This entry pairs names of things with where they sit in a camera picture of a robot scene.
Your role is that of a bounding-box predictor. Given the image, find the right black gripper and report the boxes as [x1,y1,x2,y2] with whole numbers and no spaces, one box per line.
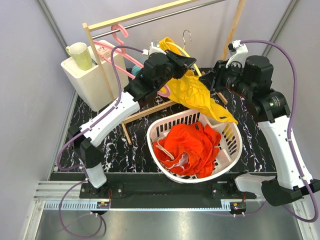
[198,58,254,99]

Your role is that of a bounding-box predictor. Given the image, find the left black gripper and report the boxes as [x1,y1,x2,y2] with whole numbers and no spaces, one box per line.
[154,49,196,91]

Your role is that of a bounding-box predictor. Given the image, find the yellow wire hanger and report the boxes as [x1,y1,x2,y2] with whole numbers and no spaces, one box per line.
[166,29,202,77]

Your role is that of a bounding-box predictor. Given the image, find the yellow shorts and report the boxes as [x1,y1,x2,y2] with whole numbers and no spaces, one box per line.
[159,36,240,125]

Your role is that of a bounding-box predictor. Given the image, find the pink plastic hanger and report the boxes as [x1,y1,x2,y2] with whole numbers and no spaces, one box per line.
[99,24,171,98]

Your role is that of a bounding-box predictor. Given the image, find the orange shorts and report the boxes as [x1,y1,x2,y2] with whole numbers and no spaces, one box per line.
[153,121,222,178]

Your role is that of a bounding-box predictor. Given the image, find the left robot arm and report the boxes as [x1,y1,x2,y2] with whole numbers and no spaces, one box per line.
[68,50,197,198]

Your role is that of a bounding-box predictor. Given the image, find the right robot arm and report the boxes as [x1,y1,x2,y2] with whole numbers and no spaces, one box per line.
[199,55,320,207]

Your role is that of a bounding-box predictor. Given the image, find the teal headphones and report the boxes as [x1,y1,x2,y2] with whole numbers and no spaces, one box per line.
[131,65,142,76]

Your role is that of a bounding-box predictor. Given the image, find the metal hanging rod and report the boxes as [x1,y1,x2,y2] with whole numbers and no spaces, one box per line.
[92,0,225,40]

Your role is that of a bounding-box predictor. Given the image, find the white plastic laundry basket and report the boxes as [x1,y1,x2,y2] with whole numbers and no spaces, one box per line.
[146,109,243,184]

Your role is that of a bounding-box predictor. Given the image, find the white storage box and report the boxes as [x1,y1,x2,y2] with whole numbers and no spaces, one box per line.
[60,45,119,112]

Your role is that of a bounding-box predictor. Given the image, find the pale yellow cup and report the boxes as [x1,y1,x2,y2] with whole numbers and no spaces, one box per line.
[65,42,93,71]

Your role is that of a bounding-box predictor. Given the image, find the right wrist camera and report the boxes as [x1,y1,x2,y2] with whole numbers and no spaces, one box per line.
[226,40,249,68]

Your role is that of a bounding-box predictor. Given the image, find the wooden clothes rack frame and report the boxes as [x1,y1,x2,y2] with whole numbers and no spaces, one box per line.
[82,0,247,146]

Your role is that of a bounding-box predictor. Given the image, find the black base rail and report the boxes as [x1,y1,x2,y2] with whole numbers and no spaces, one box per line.
[49,171,258,210]

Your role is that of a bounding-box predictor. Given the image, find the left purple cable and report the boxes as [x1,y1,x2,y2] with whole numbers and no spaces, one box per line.
[56,45,147,172]

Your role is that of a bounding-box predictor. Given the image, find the purple cable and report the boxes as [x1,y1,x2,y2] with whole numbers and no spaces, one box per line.
[241,39,320,223]
[56,45,147,172]

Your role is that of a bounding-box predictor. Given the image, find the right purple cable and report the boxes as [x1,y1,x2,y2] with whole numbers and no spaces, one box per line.
[241,39,320,223]

